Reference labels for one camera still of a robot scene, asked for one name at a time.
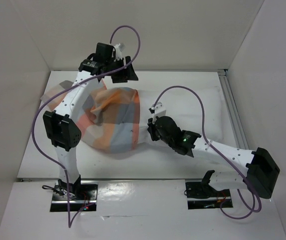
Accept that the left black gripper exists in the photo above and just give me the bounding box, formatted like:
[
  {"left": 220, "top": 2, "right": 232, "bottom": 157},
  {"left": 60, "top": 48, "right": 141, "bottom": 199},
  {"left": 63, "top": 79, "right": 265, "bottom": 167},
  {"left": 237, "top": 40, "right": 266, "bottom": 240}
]
[{"left": 105, "top": 56, "right": 138, "bottom": 84}]

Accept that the white pillow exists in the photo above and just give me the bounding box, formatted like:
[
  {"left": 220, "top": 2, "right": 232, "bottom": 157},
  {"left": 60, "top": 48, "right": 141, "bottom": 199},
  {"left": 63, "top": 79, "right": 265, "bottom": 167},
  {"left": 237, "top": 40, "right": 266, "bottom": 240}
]
[{"left": 138, "top": 87, "right": 223, "bottom": 147}]

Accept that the checkered orange blue pillowcase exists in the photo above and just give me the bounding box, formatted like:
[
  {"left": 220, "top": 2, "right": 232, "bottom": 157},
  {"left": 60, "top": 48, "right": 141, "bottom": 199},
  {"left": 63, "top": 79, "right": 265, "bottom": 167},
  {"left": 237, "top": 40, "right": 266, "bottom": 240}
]
[{"left": 40, "top": 79, "right": 141, "bottom": 154}]

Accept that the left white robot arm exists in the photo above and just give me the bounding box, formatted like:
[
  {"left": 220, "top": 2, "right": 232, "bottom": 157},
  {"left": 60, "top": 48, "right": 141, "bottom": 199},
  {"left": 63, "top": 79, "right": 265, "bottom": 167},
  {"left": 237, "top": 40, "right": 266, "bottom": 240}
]
[{"left": 43, "top": 42, "right": 138, "bottom": 200}]

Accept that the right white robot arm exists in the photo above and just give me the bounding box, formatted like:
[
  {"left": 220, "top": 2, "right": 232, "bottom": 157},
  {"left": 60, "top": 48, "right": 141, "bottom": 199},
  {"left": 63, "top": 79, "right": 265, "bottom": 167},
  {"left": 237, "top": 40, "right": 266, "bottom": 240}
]
[{"left": 148, "top": 116, "right": 280, "bottom": 199}]

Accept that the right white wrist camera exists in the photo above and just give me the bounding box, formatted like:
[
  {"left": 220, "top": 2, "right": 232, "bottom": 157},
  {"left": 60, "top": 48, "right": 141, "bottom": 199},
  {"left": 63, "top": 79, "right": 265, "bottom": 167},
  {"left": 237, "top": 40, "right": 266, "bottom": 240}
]
[{"left": 149, "top": 101, "right": 166, "bottom": 124}]

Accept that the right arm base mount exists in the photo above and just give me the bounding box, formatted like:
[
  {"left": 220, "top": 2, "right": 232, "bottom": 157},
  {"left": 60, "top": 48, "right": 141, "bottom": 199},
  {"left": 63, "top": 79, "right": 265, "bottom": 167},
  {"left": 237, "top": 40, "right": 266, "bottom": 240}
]
[{"left": 184, "top": 179, "right": 233, "bottom": 210}]

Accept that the aluminium table frame rail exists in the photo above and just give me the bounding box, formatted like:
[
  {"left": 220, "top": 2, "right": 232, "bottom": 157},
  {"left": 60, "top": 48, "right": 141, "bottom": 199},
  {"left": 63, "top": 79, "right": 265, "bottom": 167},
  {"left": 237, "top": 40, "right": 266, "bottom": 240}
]
[{"left": 217, "top": 69, "right": 249, "bottom": 149}]

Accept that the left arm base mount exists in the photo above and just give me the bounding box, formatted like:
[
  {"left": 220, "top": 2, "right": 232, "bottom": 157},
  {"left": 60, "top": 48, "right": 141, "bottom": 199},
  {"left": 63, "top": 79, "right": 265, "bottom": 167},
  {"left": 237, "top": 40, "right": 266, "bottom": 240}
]
[{"left": 42, "top": 180, "right": 98, "bottom": 213}]

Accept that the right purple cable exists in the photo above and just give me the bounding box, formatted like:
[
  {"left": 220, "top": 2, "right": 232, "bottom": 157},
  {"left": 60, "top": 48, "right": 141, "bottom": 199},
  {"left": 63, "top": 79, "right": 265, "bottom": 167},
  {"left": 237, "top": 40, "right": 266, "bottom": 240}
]
[{"left": 152, "top": 86, "right": 262, "bottom": 221}]

